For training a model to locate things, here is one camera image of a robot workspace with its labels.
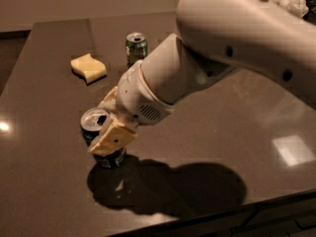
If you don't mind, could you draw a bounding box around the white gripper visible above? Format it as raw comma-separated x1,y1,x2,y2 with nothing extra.
88,60,174,156

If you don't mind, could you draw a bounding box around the blue pepsi can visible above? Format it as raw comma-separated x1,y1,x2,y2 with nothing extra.
80,108,126,169

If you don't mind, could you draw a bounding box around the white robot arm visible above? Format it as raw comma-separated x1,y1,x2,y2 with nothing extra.
89,0,316,157

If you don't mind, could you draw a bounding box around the green soda can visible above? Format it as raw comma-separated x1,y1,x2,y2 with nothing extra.
125,32,148,66

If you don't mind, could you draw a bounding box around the yellow sponge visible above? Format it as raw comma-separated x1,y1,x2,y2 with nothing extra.
70,53,107,84

